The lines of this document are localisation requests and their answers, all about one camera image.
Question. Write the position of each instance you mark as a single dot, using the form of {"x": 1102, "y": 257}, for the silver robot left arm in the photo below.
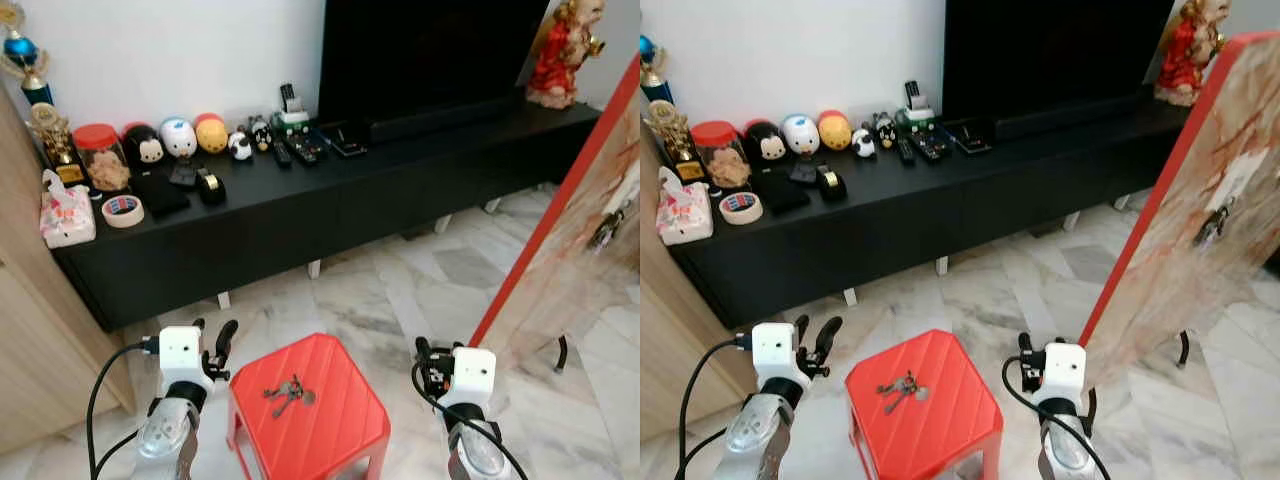
{"x": 755, "y": 435}
{"x": 165, "y": 435}

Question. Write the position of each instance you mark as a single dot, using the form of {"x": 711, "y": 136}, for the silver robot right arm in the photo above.
{"x": 478, "y": 450}
{"x": 1065, "y": 450}

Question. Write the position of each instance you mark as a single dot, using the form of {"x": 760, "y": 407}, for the clear adhesive hook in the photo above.
{"x": 1240, "y": 175}
{"x": 625, "y": 195}

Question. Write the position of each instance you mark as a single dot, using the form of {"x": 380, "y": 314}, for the red plastic stool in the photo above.
{"x": 940, "y": 430}
{"x": 330, "y": 440}

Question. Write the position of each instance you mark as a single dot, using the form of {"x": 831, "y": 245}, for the black table leg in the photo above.
{"x": 1185, "y": 350}
{"x": 563, "y": 355}

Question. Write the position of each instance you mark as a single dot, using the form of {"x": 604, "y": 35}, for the tape roll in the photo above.
{"x": 740, "y": 219}
{"x": 122, "y": 222}

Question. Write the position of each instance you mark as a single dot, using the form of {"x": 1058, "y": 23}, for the black pouch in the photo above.
{"x": 780, "y": 190}
{"x": 160, "y": 195}

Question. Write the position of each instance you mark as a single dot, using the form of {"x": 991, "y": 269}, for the black tape dispenser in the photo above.
{"x": 210, "y": 188}
{"x": 831, "y": 183}

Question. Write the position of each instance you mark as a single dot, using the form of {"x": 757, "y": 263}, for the light wooden cabinet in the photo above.
{"x": 40, "y": 330}
{"x": 655, "y": 330}

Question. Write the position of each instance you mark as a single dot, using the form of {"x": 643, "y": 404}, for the small black box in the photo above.
{"x": 803, "y": 170}
{"x": 183, "y": 173}

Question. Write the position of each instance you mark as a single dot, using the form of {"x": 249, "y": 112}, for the red-edged marble pattern table top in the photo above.
{"x": 1200, "y": 290}
{"x": 590, "y": 280}

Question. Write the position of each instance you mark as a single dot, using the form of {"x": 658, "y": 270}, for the black TV console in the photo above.
{"x": 1000, "y": 190}
{"x": 350, "y": 200}

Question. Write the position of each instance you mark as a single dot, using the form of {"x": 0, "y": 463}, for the pink tissue pack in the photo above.
{"x": 68, "y": 215}
{"x": 685, "y": 212}

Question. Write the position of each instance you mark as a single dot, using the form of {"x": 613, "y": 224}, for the small panda figure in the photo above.
{"x": 863, "y": 143}
{"x": 240, "y": 147}

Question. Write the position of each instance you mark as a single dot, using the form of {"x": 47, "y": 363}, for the black mouse plush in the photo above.
{"x": 765, "y": 145}
{"x": 145, "y": 148}

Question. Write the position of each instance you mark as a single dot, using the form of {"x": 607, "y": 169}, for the white duck plush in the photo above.
{"x": 179, "y": 137}
{"x": 800, "y": 133}

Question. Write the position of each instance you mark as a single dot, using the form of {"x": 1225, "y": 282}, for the slim black remote control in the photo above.
{"x": 905, "y": 150}
{"x": 282, "y": 154}

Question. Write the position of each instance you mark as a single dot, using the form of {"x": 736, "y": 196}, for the yellow bear plush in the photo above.
{"x": 211, "y": 135}
{"x": 835, "y": 132}

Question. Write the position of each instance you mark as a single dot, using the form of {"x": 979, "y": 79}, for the red-lidded snack jar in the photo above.
{"x": 100, "y": 160}
{"x": 720, "y": 155}

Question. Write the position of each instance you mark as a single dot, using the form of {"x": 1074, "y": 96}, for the black and white figure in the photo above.
{"x": 260, "y": 133}
{"x": 885, "y": 130}

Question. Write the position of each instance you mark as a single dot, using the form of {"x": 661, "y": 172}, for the wide black remote control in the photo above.
{"x": 930, "y": 147}
{"x": 305, "y": 150}

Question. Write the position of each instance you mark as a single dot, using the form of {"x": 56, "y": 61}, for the black tray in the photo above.
{"x": 347, "y": 142}
{"x": 970, "y": 137}

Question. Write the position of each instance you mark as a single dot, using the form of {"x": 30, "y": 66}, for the black television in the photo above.
{"x": 1050, "y": 50}
{"x": 430, "y": 50}

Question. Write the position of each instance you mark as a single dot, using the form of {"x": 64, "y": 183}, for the red and gold figurine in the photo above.
{"x": 1185, "y": 55}
{"x": 555, "y": 60}

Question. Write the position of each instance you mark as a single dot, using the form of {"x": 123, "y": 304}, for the blue and gold trophy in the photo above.
{"x": 650, "y": 55}
{"x": 22, "y": 50}

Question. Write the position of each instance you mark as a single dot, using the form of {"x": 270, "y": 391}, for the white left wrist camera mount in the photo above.
{"x": 774, "y": 355}
{"x": 180, "y": 358}

